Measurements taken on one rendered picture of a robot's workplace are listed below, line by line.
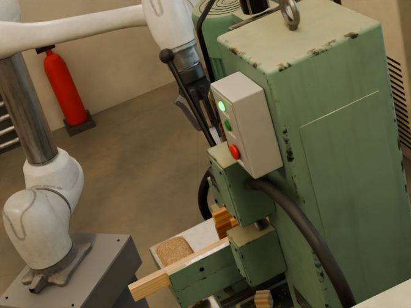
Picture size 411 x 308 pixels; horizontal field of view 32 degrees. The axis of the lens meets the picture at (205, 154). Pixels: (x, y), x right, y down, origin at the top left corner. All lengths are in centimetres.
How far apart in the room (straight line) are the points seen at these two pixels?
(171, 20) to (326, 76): 62
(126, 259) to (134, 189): 163
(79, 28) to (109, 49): 285
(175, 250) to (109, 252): 49
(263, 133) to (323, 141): 11
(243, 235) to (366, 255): 27
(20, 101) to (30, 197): 29
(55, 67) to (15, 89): 238
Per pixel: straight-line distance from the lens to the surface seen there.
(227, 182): 138
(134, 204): 377
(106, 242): 232
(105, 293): 222
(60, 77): 456
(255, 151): 123
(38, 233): 219
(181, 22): 174
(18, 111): 220
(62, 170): 230
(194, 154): 401
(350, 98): 125
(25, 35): 189
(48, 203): 221
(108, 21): 192
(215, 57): 151
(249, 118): 120
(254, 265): 156
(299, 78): 118
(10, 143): 482
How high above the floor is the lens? 202
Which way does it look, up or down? 31 degrees down
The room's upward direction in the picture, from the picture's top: 18 degrees counter-clockwise
